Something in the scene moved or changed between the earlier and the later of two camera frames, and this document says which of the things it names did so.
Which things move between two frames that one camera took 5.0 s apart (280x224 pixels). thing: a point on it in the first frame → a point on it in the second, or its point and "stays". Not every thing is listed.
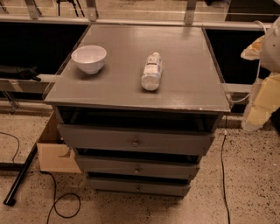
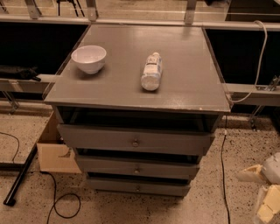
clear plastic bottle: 150,76 stays
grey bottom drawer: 146,187 stays
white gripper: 271,52 → 272,170
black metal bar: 10,199 stays
